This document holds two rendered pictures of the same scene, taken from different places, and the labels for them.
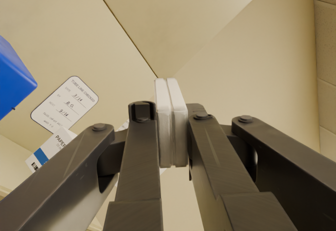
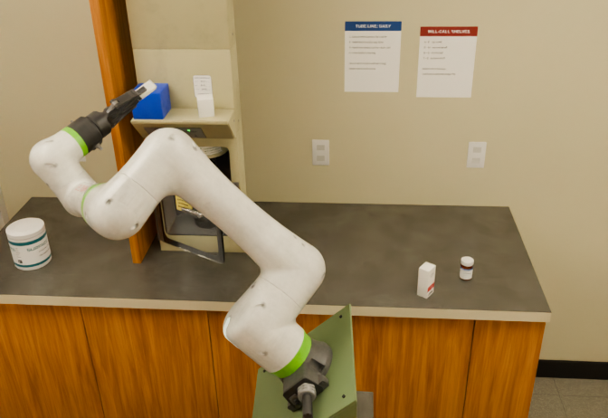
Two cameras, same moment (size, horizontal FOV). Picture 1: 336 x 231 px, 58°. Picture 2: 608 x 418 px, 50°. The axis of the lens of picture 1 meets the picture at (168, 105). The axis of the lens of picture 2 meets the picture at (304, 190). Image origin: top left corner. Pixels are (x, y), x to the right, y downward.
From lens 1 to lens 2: 1.97 m
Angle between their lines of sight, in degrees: 63
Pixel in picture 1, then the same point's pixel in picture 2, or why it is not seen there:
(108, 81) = (205, 68)
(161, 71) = (221, 45)
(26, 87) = (157, 95)
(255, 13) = not seen: outside the picture
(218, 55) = not seen: outside the picture
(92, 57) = (192, 66)
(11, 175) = (185, 118)
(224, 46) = not seen: outside the picture
